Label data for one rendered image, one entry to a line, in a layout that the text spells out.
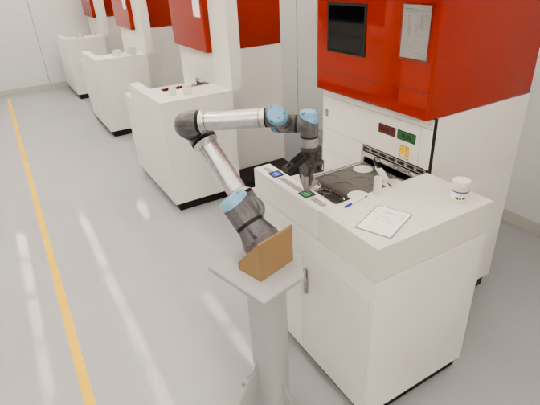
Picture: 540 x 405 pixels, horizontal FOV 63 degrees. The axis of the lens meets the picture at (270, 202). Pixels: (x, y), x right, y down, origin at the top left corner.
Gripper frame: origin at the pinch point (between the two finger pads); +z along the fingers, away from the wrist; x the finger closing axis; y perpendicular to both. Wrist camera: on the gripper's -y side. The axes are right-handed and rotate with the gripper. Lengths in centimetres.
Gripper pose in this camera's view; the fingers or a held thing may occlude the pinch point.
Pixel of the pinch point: (305, 190)
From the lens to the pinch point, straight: 193.6
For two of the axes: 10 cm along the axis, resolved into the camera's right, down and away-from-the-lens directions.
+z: 0.5, 8.8, 4.7
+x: -5.1, -3.8, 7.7
